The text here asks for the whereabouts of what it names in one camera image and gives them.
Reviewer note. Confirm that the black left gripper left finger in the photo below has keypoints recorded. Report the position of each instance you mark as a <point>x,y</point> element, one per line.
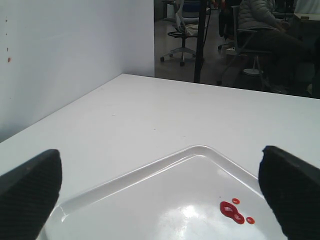
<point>28,194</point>

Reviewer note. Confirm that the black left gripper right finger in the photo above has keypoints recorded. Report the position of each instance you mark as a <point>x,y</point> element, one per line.
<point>291,188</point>

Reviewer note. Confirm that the white office chair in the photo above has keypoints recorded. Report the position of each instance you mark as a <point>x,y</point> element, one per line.
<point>185,23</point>

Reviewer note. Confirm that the grey office chair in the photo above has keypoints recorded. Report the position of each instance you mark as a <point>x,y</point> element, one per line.
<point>243,50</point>

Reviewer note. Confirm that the red ketchup blob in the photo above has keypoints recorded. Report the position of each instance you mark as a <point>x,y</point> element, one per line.
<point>229,210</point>

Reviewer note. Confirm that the seated person in grey jacket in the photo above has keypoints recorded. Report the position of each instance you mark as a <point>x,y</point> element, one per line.
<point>271,36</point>

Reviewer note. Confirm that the black vertical pole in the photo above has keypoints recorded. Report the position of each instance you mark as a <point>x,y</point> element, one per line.
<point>200,42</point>

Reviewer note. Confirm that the white rectangular plastic tray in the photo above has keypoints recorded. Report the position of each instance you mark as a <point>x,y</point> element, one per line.
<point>174,198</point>

